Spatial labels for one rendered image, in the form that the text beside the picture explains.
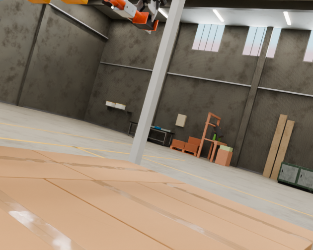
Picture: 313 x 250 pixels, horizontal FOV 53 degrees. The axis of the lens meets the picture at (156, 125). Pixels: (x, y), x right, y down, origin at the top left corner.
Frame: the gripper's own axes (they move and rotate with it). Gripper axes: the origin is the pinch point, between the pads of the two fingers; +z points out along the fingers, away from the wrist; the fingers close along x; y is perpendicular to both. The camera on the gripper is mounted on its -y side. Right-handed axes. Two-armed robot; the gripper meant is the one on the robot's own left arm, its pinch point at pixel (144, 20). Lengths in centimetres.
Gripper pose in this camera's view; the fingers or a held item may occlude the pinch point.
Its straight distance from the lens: 147.5
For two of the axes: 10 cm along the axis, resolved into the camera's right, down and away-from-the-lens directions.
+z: -2.6, 9.7, -0.1
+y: -5.4, -1.6, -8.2
